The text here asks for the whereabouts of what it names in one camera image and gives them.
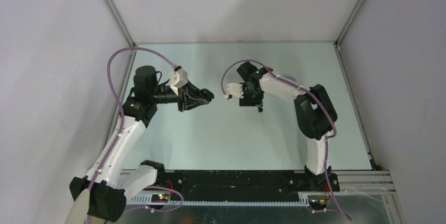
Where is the purple earbud charging case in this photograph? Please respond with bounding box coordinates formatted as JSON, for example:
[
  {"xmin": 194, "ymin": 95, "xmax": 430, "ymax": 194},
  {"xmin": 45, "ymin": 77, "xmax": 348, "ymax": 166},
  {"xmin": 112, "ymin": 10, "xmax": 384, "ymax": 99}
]
[{"xmin": 284, "ymin": 75, "xmax": 296, "ymax": 82}]

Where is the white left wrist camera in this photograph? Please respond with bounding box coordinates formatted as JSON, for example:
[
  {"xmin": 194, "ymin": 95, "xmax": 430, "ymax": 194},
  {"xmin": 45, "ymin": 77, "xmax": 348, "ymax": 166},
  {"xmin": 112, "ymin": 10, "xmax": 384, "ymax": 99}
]
[{"xmin": 170, "ymin": 68, "xmax": 189, "ymax": 96}]

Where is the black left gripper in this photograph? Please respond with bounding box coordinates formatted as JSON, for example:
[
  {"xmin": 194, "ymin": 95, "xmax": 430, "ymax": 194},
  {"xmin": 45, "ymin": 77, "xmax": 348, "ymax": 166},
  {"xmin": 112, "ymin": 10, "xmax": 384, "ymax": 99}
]
[{"xmin": 150, "ymin": 79, "xmax": 209, "ymax": 113}]

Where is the aluminium frame post right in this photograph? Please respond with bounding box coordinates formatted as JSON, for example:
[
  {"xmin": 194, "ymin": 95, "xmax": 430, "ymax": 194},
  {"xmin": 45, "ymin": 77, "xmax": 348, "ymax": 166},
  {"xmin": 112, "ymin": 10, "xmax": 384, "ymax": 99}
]
[{"xmin": 334, "ymin": 0, "xmax": 366, "ymax": 52}]

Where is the grey slotted cable duct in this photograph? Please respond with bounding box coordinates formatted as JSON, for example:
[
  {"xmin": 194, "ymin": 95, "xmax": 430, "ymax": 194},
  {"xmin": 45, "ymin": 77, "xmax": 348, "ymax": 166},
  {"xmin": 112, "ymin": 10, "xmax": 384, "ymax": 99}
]
[{"xmin": 127, "ymin": 192, "xmax": 309, "ymax": 207}]

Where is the aluminium frame post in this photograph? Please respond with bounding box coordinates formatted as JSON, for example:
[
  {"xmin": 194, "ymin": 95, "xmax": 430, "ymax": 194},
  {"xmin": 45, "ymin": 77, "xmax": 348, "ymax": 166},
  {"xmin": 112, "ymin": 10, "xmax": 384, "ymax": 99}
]
[
  {"xmin": 334, "ymin": 0, "xmax": 366, "ymax": 52},
  {"xmin": 103, "ymin": 0, "xmax": 135, "ymax": 46}
]

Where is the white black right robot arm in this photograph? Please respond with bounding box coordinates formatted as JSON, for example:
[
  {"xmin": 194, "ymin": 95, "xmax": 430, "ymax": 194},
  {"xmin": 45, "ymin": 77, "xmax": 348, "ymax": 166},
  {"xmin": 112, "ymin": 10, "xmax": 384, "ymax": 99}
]
[{"xmin": 223, "ymin": 60, "xmax": 338, "ymax": 192}]

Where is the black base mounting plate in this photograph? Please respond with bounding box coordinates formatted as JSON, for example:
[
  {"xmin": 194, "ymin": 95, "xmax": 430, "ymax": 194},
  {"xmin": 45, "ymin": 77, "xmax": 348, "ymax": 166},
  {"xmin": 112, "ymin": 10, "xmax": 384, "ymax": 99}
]
[{"xmin": 155, "ymin": 170, "xmax": 340, "ymax": 203}]

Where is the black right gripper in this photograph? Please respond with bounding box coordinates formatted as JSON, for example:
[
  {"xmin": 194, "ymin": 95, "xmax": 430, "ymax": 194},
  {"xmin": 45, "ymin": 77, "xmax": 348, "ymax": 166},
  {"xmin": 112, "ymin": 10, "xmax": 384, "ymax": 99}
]
[{"xmin": 240, "ymin": 82, "xmax": 265, "ymax": 107}]

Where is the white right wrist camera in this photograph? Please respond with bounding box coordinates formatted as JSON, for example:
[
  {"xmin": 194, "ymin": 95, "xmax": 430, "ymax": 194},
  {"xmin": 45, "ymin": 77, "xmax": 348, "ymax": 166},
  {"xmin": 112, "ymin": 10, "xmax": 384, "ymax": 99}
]
[{"xmin": 225, "ymin": 83, "xmax": 244, "ymax": 99}]

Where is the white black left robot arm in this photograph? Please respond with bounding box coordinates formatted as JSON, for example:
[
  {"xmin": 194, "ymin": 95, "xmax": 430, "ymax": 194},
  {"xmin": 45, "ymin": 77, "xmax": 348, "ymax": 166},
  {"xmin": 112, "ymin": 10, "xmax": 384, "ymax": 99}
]
[{"xmin": 66, "ymin": 66, "xmax": 214, "ymax": 223}]

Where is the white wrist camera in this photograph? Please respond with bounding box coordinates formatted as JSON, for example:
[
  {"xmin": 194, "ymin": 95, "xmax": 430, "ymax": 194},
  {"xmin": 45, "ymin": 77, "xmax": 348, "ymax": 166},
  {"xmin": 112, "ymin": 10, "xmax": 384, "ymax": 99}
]
[
  {"xmin": 225, "ymin": 83, "xmax": 244, "ymax": 99},
  {"xmin": 170, "ymin": 68, "xmax": 189, "ymax": 96}
]

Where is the aluminium frame post left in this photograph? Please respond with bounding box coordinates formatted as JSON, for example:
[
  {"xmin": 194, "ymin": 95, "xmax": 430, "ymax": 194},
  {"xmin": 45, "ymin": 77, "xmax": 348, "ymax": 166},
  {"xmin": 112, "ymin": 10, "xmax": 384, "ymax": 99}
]
[{"xmin": 103, "ymin": 0, "xmax": 135, "ymax": 46}]

